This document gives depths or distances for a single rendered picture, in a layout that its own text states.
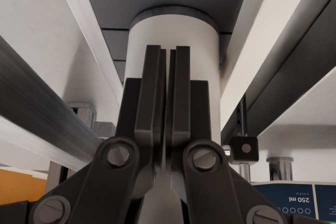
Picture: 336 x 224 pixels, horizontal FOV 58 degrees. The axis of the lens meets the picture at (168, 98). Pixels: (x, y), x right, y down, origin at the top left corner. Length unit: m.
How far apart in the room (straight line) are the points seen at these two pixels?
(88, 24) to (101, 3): 0.02
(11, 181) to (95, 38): 1.97
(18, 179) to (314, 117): 2.00
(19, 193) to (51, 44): 1.93
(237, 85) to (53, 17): 0.17
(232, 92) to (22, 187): 2.10
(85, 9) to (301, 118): 0.25
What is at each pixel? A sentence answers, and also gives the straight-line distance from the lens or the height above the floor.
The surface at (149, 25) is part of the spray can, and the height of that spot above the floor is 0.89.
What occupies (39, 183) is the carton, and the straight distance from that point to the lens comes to 2.52.
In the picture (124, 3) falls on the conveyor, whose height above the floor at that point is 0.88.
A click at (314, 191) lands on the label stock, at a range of 0.57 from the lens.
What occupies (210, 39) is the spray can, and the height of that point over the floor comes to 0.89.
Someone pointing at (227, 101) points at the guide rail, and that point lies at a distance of 0.18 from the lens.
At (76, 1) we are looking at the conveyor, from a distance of 0.17.
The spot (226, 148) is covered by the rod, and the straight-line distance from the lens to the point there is 0.36.
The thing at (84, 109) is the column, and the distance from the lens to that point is 0.46.
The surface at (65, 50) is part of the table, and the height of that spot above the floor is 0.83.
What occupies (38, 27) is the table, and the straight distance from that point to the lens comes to 0.30.
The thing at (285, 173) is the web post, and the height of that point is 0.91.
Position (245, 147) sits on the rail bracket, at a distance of 0.36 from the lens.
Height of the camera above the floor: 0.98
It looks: 21 degrees down
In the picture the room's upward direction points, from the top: 177 degrees counter-clockwise
